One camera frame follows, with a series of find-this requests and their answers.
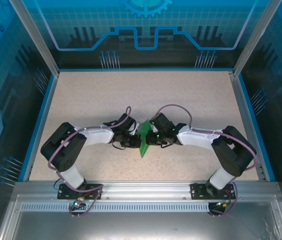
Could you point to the green paper sheet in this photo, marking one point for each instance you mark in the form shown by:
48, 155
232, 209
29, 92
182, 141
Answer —
143, 148

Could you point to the aluminium front rail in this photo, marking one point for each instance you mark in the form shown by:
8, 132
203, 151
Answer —
143, 190

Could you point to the aluminium side rail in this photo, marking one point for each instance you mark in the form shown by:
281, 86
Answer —
42, 125
247, 120

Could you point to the steel bottom panel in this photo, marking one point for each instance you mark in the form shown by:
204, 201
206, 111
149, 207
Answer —
143, 225

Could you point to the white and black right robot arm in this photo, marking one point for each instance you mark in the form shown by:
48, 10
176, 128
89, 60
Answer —
193, 136

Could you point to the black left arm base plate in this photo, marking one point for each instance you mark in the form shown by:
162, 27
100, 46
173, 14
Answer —
94, 191

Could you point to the aluminium frame post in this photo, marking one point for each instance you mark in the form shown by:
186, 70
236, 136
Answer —
256, 37
39, 42

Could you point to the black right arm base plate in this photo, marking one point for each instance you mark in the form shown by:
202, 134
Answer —
196, 191

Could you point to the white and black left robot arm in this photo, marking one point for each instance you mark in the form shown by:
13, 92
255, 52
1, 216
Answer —
98, 135

